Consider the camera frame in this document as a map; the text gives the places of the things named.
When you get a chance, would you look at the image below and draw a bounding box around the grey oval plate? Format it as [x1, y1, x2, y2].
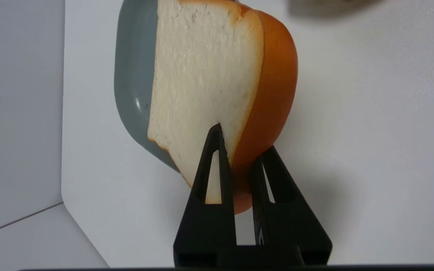
[114, 0, 180, 173]

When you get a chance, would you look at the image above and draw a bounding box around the white toast bread slice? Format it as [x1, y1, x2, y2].
[147, 0, 299, 215]

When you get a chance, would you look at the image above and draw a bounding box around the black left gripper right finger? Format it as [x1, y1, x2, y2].
[250, 146, 333, 248]

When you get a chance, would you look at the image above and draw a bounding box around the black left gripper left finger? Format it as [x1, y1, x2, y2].
[173, 123, 237, 248]

